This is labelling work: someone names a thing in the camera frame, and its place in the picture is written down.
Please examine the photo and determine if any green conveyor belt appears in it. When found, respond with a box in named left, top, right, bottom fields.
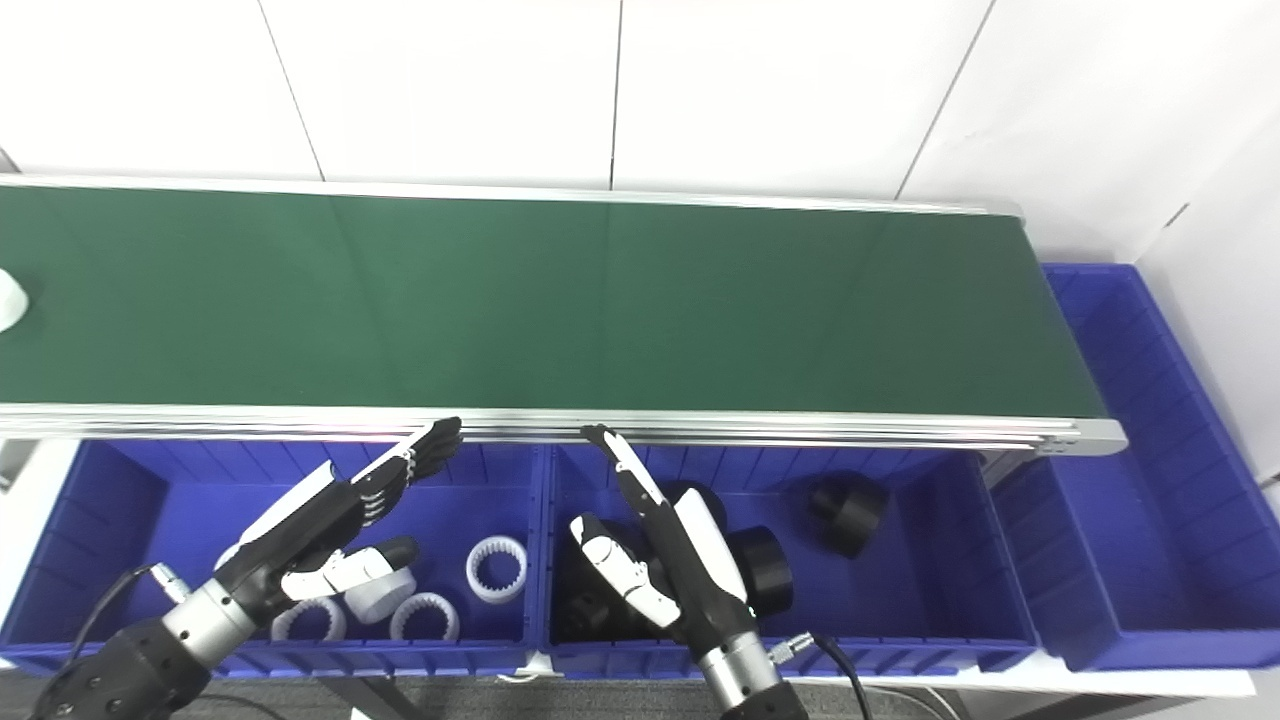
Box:
left=0, top=175, right=1129, bottom=459

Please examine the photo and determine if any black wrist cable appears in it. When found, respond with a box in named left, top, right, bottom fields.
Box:
left=768, top=630, right=873, bottom=720
left=30, top=563, right=191, bottom=720

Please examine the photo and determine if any blue bin with white parts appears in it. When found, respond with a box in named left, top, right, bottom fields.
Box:
left=0, top=440, right=551, bottom=681

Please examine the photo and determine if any large empty blue bin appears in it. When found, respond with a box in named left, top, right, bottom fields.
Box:
left=990, top=263, right=1280, bottom=673

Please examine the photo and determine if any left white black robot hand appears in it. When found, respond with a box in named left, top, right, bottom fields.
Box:
left=212, top=417, right=464, bottom=619

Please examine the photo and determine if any aluminium conveyor support frame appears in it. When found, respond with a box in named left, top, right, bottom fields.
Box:
left=0, top=440, right=46, bottom=491

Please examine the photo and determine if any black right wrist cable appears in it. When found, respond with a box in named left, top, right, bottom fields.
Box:
left=768, top=630, right=873, bottom=720

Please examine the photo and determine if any black plastic hub part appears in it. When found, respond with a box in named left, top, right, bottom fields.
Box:
left=806, top=472, right=891, bottom=559
left=555, top=585, right=681, bottom=643

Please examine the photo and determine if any blue bin with black parts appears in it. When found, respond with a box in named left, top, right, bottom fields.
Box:
left=540, top=445, right=1041, bottom=681

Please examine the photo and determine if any white plastic cap cylinder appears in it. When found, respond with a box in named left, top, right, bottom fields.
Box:
left=343, top=565, right=418, bottom=626

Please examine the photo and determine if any white plastic ring part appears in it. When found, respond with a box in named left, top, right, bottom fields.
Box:
left=0, top=268, right=31, bottom=336

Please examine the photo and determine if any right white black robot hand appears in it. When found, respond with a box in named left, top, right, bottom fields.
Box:
left=570, top=424, right=756, bottom=658

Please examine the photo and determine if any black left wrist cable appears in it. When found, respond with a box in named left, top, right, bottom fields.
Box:
left=30, top=563, right=191, bottom=720

